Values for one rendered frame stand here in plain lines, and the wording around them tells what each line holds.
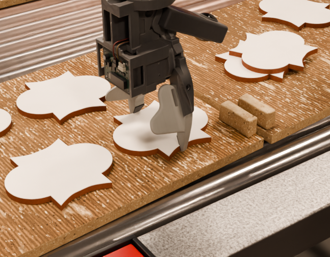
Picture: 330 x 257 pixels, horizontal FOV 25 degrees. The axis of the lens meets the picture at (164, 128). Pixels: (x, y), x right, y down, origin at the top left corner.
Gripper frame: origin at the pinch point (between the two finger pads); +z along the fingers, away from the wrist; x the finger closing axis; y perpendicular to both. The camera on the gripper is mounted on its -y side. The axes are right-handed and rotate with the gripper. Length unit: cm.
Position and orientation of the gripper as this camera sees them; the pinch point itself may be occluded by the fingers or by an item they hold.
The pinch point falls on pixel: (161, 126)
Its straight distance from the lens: 98.4
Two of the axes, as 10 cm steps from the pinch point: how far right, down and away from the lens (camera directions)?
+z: 0.1, 8.4, 5.4
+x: 6.2, 4.2, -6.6
